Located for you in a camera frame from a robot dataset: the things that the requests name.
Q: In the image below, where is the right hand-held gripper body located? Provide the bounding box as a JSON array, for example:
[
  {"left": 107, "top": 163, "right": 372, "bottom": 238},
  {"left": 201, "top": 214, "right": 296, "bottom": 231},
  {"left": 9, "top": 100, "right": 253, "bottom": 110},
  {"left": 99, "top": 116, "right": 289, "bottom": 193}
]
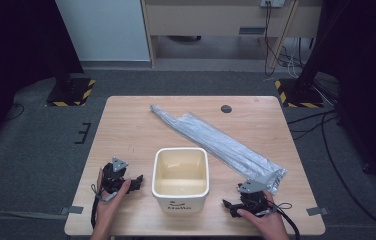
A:
[{"left": 237, "top": 179, "right": 272, "bottom": 217}]

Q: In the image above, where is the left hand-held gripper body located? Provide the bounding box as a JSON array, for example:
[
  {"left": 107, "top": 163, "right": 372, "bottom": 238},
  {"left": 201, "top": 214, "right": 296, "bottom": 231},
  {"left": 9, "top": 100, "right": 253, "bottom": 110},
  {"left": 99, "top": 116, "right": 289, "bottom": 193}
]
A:
[{"left": 101, "top": 156, "right": 134, "bottom": 195}]

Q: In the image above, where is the cream plastic bin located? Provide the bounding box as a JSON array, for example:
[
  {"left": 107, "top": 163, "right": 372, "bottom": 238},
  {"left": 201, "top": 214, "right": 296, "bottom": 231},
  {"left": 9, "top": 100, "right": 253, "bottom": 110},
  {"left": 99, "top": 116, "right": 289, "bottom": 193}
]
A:
[{"left": 151, "top": 147, "right": 210, "bottom": 214}]

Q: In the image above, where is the clear plastic bag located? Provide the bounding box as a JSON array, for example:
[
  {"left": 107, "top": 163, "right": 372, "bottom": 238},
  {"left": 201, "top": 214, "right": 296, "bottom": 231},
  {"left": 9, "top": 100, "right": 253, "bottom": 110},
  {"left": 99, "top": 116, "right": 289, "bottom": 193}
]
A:
[{"left": 149, "top": 104, "right": 288, "bottom": 195}]

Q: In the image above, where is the person's right hand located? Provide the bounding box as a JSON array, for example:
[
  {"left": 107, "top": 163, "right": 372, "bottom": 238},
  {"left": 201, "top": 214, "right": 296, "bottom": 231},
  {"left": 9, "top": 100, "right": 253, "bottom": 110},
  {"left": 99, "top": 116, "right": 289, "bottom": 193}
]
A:
[{"left": 237, "top": 190, "right": 291, "bottom": 240}]

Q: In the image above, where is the person's left hand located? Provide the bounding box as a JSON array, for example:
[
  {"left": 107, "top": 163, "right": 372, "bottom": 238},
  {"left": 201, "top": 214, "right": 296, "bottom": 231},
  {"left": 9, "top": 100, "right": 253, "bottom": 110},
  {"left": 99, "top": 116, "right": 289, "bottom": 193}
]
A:
[{"left": 90, "top": 168, "right": 133, "bottom": 233}]

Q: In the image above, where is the grey tape piece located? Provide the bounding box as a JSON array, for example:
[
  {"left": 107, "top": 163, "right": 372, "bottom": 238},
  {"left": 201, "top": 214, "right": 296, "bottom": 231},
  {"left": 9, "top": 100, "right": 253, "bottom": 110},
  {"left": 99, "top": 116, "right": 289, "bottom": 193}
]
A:
[
  {"left": 306, "top": 206, "right": 330, "bottom": 217},
  {"left": 59, "top": 205, "right": 85, "bottom": 216}
]

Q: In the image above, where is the striped black stand base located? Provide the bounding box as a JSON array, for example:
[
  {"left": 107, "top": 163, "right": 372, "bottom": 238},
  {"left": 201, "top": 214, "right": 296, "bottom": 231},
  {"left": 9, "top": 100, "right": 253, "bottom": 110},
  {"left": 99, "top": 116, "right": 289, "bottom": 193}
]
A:
[
  {"left": 274, "top": 78, "right": 325, "bottom": 109},
  {"left": 45, "top": 77, "right": 96, "bottom": 108}
]

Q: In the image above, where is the white cabinet panel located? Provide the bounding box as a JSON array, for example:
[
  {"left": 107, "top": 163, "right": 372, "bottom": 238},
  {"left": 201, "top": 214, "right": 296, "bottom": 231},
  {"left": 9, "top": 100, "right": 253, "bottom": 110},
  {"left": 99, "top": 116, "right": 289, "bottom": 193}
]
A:
[{"left": 55, "top": 0, "right": 151, "bottom": 63}]

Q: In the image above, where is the black curtain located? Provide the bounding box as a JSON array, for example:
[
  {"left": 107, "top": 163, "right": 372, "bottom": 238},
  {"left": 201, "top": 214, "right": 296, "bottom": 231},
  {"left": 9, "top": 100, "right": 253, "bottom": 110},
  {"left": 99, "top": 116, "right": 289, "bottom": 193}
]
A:
[
  {"left": 0, "top": 0, "right": 84, "bottom": 153},
  {"left": 322, "top": 0, "right": 376, "bottom": 203}
]

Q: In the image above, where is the light wooden desk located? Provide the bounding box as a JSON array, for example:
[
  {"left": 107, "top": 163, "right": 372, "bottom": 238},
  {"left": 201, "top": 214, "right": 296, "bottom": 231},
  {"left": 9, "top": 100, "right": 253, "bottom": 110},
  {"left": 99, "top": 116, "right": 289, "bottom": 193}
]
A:
[{"left": 140, "top": 0, "right": 324, "bottom": 70}]

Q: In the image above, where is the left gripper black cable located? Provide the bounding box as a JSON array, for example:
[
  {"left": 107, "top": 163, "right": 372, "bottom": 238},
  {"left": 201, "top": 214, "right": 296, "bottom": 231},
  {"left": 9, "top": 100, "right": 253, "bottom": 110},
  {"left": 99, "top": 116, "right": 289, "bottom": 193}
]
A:
[{"left": 90, "top": 183, "right": 119, "bottom": 230}]

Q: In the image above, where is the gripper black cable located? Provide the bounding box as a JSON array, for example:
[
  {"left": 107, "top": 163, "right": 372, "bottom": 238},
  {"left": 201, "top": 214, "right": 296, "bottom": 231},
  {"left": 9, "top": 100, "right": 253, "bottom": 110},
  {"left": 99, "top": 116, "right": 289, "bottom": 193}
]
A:
[
  {"left": 90, "top": 183, "right": 119, "bottom": 230},
  {"left": 266, "top": 199, "right": 302, "bottom": 240}
]

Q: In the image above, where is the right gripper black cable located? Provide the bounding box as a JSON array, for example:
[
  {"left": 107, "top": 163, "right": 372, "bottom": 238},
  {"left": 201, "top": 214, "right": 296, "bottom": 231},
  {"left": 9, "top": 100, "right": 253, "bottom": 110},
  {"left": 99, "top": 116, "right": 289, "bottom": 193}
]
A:
[{"left": 266, "top": 199, "right": 302, "bottom": 240}]

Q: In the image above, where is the long black floor cable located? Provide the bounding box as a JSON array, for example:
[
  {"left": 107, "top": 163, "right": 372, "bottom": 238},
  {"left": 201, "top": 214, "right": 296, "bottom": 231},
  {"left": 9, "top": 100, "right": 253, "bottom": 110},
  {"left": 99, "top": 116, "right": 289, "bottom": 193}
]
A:
[{"left": 320, "top": 112, "right": 376, "bottom": 236}]

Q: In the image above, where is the thin black floor cable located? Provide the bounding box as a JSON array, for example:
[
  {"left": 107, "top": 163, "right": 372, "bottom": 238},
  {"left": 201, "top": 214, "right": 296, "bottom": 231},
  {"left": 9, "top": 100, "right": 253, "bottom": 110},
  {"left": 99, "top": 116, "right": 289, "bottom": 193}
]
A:
[{"left": 286, "top": 109, "right": 339, "bottom": 141}]

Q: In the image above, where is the bundle of floor cables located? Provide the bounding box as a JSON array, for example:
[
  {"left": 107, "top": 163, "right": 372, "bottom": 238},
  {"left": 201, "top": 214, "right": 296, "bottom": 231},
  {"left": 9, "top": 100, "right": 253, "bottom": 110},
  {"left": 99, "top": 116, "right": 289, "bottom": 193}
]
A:
[{"left": 275, "top": 36, "right": 314, "bottom": 80}]

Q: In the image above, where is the black hanging cable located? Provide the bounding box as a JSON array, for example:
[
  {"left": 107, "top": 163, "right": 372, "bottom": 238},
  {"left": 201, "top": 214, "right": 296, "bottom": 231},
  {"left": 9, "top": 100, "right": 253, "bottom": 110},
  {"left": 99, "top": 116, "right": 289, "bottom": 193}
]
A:
[{"left": 263, "top": 1, "right": 278, "bottom": 77}]

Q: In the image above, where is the black stand post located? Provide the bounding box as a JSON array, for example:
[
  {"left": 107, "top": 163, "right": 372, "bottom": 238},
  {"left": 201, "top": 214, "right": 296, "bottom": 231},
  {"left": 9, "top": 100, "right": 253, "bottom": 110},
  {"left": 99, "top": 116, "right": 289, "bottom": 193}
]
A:
[{"left": 295, "top": 0, "right": 354, "bottom": 95}]

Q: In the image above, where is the grey wall socket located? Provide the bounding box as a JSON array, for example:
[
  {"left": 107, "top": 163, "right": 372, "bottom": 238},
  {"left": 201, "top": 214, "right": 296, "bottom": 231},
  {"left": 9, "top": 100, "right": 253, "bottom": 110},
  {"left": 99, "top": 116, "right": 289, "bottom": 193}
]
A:
[{"left": 259, "top": 0, "right": 286, "bottom": 9}]

